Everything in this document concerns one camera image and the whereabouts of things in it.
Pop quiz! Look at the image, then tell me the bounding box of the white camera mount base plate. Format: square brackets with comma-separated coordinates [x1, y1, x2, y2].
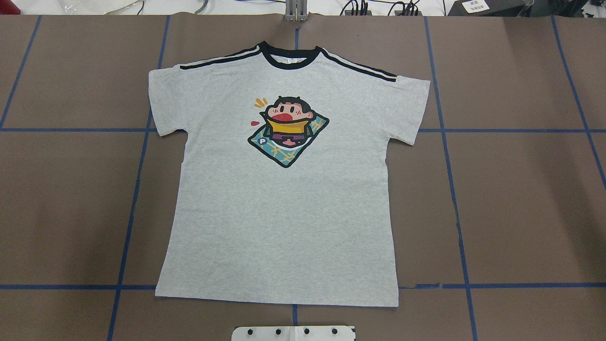
[231, 325, 356, 341]

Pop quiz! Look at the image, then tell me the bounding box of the grey cartoon print t-shirt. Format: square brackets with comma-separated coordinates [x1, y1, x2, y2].
[149, 42, 431, 308]

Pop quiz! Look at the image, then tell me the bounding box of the grey aluminium frame post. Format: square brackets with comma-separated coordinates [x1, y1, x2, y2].
[285, 0, 309, 22]

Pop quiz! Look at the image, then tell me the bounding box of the black box with label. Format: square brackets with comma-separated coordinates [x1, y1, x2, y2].
[446, 0, 529, 17]

